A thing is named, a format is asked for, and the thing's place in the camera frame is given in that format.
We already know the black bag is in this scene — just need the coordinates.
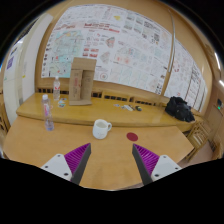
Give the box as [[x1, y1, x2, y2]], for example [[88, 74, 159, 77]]
[[165, 96, 195, 122]]

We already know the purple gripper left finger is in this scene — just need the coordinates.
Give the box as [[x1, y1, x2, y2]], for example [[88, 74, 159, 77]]
[[40, 142, 92, 186]]

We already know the white ceramic mug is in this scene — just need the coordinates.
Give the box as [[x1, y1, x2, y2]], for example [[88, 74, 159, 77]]
[[93, 119, 112, 139]]

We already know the right wall poster board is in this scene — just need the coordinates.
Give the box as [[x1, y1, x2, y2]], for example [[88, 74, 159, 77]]
[[164, 40, 208, 112]]

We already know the brown cardboard stand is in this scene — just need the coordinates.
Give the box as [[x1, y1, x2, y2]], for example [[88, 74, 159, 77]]
[[69, 58, 96, 106]]

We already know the small black object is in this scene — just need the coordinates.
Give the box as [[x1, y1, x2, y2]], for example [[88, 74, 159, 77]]
[[135, 106, 142, 111]]

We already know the wooden chair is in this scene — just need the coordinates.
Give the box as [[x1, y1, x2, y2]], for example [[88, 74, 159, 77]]
[[185, 121, 212, 162]]

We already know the clear water bottle red label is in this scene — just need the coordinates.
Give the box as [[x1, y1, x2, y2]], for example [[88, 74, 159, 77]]
[[53, 76, 60, 100]]

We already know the red round coaster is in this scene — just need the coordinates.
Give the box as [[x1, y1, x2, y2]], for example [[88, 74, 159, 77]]
[[126, 132, 138, 141]]

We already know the clear water bottle pink label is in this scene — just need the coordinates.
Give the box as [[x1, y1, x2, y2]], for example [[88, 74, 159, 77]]
[[42, 94, 54, 131]]

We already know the small white flat object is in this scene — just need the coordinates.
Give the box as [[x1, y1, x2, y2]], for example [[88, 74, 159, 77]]
[[124, 105, 133, 111]]

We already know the large wall poster board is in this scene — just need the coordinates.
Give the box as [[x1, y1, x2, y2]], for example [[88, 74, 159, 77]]
[[41, 4, 172, 94]]

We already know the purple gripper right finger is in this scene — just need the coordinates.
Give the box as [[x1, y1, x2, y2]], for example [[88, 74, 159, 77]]
[[131, 143, 183, 186]]

